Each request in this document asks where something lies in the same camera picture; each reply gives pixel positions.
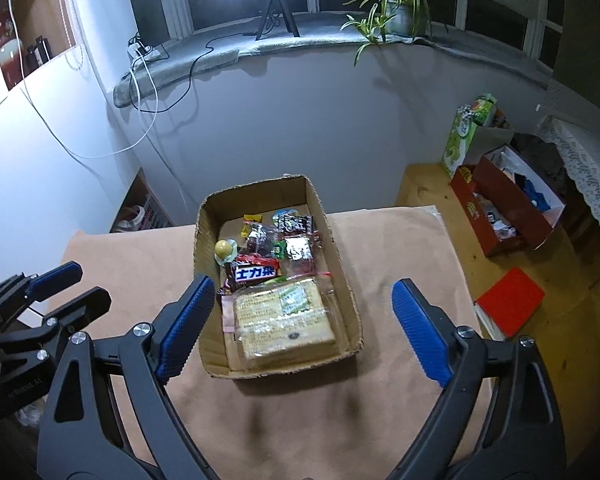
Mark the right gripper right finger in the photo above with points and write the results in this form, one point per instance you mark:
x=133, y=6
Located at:
x=521, y=437

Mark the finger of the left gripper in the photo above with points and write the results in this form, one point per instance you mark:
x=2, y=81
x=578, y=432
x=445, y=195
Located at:
x=54, y=281
x=77, y=313

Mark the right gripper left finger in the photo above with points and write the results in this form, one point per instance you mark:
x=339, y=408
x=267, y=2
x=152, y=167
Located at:
x=82, y=434

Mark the Snickers bar blue label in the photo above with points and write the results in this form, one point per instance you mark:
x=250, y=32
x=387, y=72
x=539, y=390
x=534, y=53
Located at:
x=247, y=270

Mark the large cracker packet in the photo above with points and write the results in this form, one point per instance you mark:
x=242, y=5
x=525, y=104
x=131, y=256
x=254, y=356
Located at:
x=282, y=323

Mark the yellow candy packet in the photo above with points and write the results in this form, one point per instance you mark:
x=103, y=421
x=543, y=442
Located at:
x=248, y=220

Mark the brown cardboard box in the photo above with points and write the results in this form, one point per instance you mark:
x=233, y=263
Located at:
x=220, y=216

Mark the black white candy packet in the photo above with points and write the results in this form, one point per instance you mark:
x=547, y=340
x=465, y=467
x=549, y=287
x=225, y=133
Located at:
x=298, y=248

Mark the orange green jelly packet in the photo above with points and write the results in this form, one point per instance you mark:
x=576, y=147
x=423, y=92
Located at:
x=288, y=220

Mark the yellow ball jelly cup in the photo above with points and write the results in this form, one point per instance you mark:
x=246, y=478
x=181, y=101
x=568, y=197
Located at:
x=225, y=251

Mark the clear red nut packet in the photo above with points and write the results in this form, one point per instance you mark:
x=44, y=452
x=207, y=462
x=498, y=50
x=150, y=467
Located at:
x=262, y=240

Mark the red dried fruit packet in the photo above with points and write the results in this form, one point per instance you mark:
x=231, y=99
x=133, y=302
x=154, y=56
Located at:
x=302, y=268

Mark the red book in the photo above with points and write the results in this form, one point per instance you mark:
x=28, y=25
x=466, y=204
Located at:
x=509, y=304

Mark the beige table cloth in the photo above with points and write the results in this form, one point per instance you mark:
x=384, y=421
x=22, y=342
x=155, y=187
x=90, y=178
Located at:
x=305, y=409

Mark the red cardboard box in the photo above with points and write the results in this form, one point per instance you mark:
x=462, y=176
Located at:
x=509, y=206

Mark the red white jar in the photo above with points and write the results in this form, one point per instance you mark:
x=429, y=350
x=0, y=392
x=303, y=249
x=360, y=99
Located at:
x=10, y=62

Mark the white power strip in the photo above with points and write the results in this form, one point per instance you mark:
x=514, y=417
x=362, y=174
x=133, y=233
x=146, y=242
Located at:
x=138, y=51

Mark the white lace cloth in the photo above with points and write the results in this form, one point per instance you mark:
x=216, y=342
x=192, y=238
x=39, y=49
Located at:
x=580, y=152

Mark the green juice carton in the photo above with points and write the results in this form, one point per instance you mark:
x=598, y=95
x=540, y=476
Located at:
x=468, y=118

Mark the grey windowsill mat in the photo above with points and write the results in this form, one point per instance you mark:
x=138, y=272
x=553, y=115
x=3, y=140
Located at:
x=207, y=51

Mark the black light tripod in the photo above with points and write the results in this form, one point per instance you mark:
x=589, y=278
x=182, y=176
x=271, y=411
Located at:
x=275, y=13

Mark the potted spider plant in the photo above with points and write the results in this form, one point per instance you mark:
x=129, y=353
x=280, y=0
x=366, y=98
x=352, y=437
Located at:
x=410, y=19

